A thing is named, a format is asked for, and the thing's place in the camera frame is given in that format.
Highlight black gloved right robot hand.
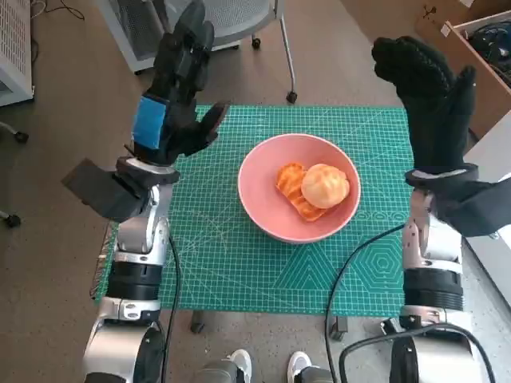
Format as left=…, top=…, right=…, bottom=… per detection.
left=370, top=35, right=477, bottom=175

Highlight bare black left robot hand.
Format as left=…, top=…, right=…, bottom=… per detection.
left=129, top=0, right=231, bottom=167

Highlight pink bowl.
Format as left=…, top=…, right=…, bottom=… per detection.
left=237, top=133, right=362, bottom=244

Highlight round toy bread bun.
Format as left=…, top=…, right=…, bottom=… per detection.
left=301, top=162, right=351, bottom=210

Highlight rectangular toy bread loaf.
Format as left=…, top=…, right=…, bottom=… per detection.
left=275, top=161, right=328, bottom=223

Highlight wooden crate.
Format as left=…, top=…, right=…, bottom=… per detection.
left=442, top=22, right=511, bottom=139

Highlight white desk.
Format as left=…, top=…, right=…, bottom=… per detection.
left=465, top=119, right=511, bottom=308

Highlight white grey cabinet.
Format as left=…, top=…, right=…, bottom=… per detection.
left=97, top=0, right=240, bottom=75

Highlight brown cardboard box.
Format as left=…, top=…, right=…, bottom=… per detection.
left=414, top=0, right=511, bottom=45

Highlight office chair base with casters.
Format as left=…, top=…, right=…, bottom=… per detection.
left=0, top=121, right=29, bottom=229

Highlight green cutting mat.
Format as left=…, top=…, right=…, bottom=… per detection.
left=93, top=105, right=416, bottom=316

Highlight white perforated metal unit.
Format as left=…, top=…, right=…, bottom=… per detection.
left=0, top=0, right=35, bottom=108

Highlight white shoe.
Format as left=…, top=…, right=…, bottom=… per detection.
left=287, top=350, right=312, bottom=383
left=225, top=349, right=252, bottom=383

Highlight dark grey leg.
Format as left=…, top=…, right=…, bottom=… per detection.
left=197, top=358, right=240, bottom=383
left=297, top=365, right=339, bottom=383

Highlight tangle of dark cables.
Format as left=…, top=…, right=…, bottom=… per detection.
left=466, top=23, right=511, bottom=87

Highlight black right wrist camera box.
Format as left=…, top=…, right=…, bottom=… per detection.
left=433, top=179, right=511, bottom=238

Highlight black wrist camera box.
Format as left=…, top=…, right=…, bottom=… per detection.
left=61, top=158, right=145, bottom=223
left=433, top=179, right=511, bottom=238

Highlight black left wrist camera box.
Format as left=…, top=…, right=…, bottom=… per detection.
left=61, top=158, right=145, bottom=223

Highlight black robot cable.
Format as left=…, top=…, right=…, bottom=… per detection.
left=339, top=325, right=484, bottom=383
left=323, top=223, right=405, bottom=383
left=159, top=235, right=181, bottom=383

